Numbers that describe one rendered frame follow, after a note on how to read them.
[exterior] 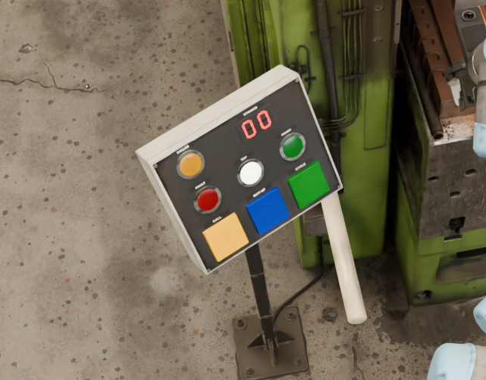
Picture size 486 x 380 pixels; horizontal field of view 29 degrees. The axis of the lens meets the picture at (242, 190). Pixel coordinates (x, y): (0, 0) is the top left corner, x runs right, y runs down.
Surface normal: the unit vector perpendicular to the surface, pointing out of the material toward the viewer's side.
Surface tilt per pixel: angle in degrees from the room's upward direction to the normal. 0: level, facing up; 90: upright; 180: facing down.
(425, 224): 90
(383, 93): 90
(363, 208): 90
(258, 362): 0
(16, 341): 0
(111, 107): 0
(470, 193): 90
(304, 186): 60
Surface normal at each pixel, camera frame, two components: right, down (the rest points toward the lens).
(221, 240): 0.43, 0.34
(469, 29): -0.15, -0.51
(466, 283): 0.14, 0.84
